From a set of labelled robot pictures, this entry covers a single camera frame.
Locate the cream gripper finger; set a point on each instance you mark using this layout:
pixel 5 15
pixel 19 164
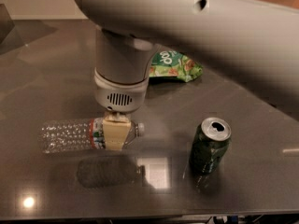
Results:
pixel 116 128

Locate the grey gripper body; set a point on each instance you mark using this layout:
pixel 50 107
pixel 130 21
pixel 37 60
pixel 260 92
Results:
pixel 121 95

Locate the clear plastic water bottle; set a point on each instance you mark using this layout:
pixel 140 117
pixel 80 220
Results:
pixel 79 134

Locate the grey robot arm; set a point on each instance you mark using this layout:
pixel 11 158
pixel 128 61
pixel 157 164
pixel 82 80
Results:
pixel 254 43

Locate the green chip bag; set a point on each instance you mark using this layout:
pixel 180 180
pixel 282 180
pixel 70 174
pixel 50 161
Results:
pixel 174 65

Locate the green soda can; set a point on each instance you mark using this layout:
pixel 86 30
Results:
pixel 211 141

